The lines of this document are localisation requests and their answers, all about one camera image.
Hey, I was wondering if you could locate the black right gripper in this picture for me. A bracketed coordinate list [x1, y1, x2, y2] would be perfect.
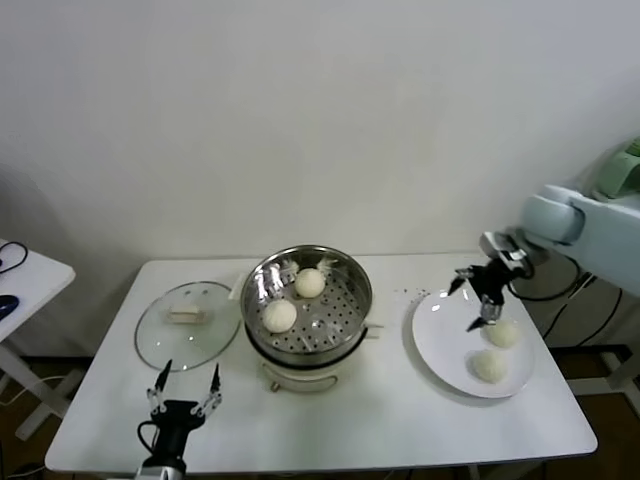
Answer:
[448, 249, 530, 333]

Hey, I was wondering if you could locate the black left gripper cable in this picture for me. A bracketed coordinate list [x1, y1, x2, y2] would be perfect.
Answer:
[138, 420, 162, 454]

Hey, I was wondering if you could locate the white floor cable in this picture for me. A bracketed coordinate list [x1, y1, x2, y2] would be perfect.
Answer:
[0, 373, 66, 404]

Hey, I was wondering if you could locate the perforated stainless steel steamer basket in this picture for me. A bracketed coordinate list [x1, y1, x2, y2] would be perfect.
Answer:
[241, 244, 375, 354]

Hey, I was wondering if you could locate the large white plate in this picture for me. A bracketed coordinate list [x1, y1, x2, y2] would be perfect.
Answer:
[412, 288, 537, 400]

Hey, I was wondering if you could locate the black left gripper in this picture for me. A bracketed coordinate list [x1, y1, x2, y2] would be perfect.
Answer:
[146, 358, 224, 464]

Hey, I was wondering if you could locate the black power cable with adapter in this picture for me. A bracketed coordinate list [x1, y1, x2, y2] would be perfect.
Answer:
[542, 272, 626, 349]

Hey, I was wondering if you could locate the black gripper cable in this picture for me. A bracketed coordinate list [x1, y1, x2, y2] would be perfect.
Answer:
[508, 258, 585, 302]
[138, 420, 162, 454]

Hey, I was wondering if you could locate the white side table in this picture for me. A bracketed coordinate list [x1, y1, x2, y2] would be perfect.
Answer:
[0, 234, 83, 441]

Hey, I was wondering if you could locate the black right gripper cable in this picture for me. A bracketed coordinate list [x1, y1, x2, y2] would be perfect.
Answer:
[508, 258, 585, 302]

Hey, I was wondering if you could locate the round glass pot lid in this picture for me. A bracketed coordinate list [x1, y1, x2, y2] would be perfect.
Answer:
[133, 280, 243, 372]

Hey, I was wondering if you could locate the pale green appliance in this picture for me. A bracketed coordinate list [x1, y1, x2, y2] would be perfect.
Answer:
[594, 141, 640, 200]

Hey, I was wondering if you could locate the white electric cooking pot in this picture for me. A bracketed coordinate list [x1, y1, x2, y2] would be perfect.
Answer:
[229, 272, 386, 395]

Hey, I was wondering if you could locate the black cable loop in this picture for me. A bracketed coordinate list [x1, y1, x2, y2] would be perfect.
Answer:
[0, 240, 29, 274]

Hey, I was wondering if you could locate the white steamed baozi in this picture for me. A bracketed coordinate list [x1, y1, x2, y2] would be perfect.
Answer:
[465, 349, 509, 385]
[293, 268, 326, 300]
[263, 299, 298, 334]
[483, 319, 524, 349]

